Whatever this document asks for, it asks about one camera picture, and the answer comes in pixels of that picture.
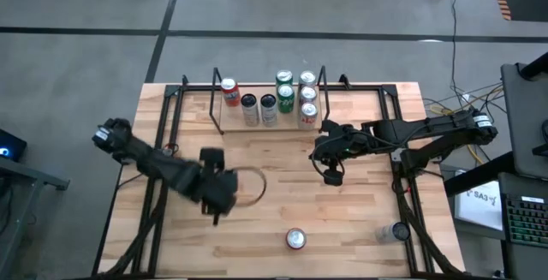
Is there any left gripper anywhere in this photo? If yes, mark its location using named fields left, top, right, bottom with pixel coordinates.
left=188, top=147, right=239, bottom=226

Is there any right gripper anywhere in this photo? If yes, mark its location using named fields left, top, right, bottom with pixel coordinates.
left=311, top=119, right=373, bottom=187

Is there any silver-topped soda can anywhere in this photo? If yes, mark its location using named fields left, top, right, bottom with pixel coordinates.
left=298, top=86, right=319, bottom=105

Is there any green Sprite can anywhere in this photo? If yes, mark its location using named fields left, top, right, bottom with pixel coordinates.
left=275, top=69, right=295, bottom=87
left=276, top=83, right=296, bottom=114

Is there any white Celsius Arctic slim can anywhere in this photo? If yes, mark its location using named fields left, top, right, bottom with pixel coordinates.
left=259, top=93, right=279, bottom=128

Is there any white Celsius tropical slim can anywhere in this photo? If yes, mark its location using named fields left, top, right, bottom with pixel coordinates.
left=240, top=93, right=261, bottom=128

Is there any orange Fanta can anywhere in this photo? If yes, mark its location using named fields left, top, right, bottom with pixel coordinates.
left=220, top=77, right=241, bottom=108
left=285, top=227, right=307, bottom=251

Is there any slim silver Celsius can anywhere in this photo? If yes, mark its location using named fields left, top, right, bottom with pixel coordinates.
left=375, top=221, right=412, bottom=246

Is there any black metal shelf stand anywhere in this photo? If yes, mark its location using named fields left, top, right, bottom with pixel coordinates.
left=316, top=65, right=331, bottom=134
left=207, top=66, right=225, bottom=136

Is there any black side desk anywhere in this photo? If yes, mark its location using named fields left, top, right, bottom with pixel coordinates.
left=443, top=151, right=548, bottom=280

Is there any white paper label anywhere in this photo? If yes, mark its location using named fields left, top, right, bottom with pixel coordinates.
left=453, top=180, right=505, bottom=232

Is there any grey metal cart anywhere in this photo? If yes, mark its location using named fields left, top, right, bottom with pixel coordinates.
left=0, top=155, right=71, bottom=280

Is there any black device with blue light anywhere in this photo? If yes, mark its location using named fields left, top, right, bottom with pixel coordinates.
left=0, top=128, right=27, bottom=164

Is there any backlit black keyboard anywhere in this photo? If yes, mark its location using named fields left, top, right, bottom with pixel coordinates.
left=503, top=194, right=548, bottom=247

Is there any black stand pole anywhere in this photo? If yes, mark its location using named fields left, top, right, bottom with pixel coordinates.
left=515, top=51, right=548, bottom=80

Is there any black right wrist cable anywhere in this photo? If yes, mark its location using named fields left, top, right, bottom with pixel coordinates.
left=308, top=146, right=331, bottom=179

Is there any black cable with red connector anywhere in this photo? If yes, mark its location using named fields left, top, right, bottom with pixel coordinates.
left=391, top=176, right=413, bottom=195

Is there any black table frame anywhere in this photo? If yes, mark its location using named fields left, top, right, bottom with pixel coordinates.
left=98, top=74, right=466, bottom=279

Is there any yellow floor cable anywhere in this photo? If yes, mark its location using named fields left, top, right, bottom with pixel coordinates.
left=430, top=83, right=506, bottom=165

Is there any black floor cable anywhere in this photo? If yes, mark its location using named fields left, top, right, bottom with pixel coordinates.
left=450, top=0, right=462, bottom=97

